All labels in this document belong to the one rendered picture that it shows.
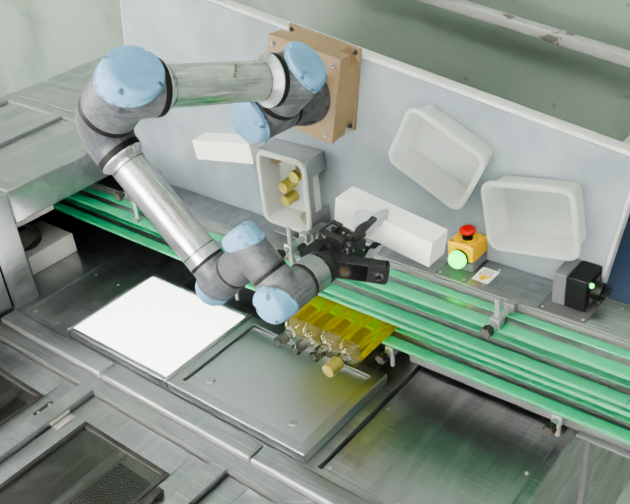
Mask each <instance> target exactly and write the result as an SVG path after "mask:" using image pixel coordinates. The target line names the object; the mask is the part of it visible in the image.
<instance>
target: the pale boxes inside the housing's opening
mask: <svg viewBox="0 0 630 504"><path fill-rule="evenodd" d="M53 209H54V206H53V205H51V206H49V207H48V208H46V209H44V210H42V211H40V212H38V213H36V214H34V215H32V216H30V217H28V218H26V219H25V220H23V221H21V222H19V223H16V225H17V228H19V227H21V226H22V225H24V224H26V223H28V222H30V221H32V220H34V219H36V218H38V217H40V216H41V215H43V214H45V213H47V212H49V211H51V210H53ZM33 225H34V226H36V227H37V228H38V229H39V230H40V231H41V233H42V239H41V241H40V243H39V244H38V245H37V246H36V247H35V248H33V249H31V250H29V251H26V252H25V253H26V256H27V259H28V262H29V266H30V269H31V272H32V275H35V274H37V273H39V272H41V271H42V270H44V269H46V268H48V267H49V266H51V265H53V264H55V263H56V262H58V261H60V260H61V259H63V258H65V257H67V256H68V255H70V254H72V253H74V252H75V251H77V249H76V245H75V241H74V238H73V234H72V233H70V232H67V231H65V230H63V229H60V228H58V227H56V226H53V225H51V224H49V223H46V222H44V221H42V220H40V221H38V222H36V223H34V224H33ZM19 234H20V238H21V241H22V244H23V247H24V250H25V249H26V248H27V247H29V246H30V245H31V244H32V243H33V242H34V241H35V240H36V238H37V234H36V233H35V232H34V231H33V230H31V229H29V228H25V229H23V230H21V231H19Z"/></svg>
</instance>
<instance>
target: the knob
mask: <svg viewBox="0 0 630 504"><path fill-rule="evenodd" d="M612 290H613V288H612V287H607V284H606V283H604V282H601V281H600V280H596V281H595V282H594V288H592V289H591V293H590V298H591V299H592V300H598V301H601V300H602V299H603V300H606V298H607V297H608V296H609V295H610V293H611V292H612Z"/></svg>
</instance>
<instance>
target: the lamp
mask: <svg viewBox="0 0 630 504"><path fill-rule="evenodd" d="M448 262H449V264H450V266H451V267H453V268H455V269H460V268H462V267H463V266H465V265H466V264H467V263H468V256H467V254H466V253H465V252H464V251H463V250H461V249H455V250H453V251H452V252H451V254H450V255H449V256H448Z"/></svg>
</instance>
